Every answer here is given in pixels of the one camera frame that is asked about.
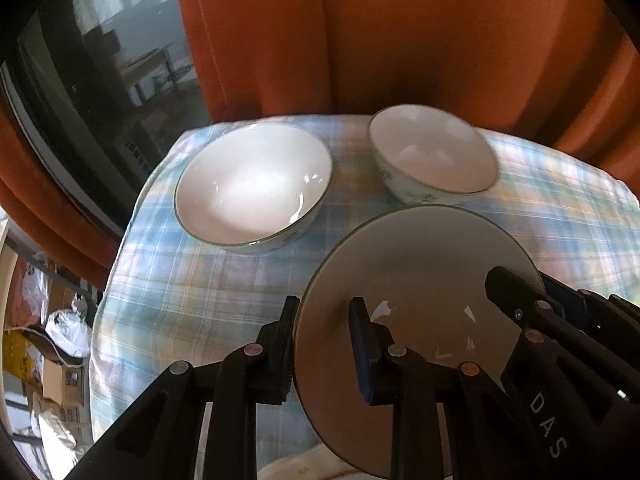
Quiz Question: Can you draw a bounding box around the white floral ceramic bowl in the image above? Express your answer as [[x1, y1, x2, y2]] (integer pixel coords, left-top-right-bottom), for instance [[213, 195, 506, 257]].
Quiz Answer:
[[368, 104, 500, 207], [174, 122, 333, 256], [292, 205, 545, 479]]

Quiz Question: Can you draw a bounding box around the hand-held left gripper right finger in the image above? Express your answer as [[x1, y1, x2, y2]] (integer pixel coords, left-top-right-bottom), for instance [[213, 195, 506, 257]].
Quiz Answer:
[[348, 296, 546, 480]]

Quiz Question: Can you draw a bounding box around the yellow packet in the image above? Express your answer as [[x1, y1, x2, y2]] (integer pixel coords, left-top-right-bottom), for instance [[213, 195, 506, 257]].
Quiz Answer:
[[2, 330, 32, 387]]

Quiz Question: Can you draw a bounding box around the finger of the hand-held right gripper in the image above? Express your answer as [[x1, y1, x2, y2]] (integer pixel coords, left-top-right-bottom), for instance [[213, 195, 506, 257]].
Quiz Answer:
[[485, 266, 567, 334], [542, 275, 640, 342]]

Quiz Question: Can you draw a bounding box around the narrow orange curtain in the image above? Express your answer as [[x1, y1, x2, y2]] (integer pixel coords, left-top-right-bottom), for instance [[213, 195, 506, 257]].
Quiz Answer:
[[0, 110, 126, 286]]

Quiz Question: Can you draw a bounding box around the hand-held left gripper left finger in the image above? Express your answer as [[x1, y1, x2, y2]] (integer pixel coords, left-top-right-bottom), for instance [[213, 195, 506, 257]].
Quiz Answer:
[[65, 296, 301, 480]]

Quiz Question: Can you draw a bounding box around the wide orange curtain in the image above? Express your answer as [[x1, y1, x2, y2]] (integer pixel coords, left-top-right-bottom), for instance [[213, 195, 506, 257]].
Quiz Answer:
[[172, 0, 640, 186]]

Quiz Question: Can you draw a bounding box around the pale wooden shelf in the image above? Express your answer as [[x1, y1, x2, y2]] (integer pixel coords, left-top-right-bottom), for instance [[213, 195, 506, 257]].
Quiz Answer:
[[0, 220, 21, 331]]

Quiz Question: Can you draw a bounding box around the red and white plastic bag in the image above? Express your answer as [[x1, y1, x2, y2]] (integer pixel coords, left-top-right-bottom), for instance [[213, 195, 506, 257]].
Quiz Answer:
[[12, 260, 63, 326]]

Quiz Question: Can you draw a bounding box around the plaid pastel tablecloth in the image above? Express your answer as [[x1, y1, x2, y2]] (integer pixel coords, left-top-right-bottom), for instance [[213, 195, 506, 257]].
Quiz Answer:
[[89, 112, 640, 480]]

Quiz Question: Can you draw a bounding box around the dark glass window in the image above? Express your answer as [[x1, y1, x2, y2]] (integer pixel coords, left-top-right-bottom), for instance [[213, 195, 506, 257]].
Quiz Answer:
[[0, 0, 212, 241]]

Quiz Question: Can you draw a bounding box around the cardboard box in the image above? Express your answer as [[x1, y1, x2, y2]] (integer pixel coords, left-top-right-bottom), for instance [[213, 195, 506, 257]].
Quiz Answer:
[[42, 360, 87, 409]]

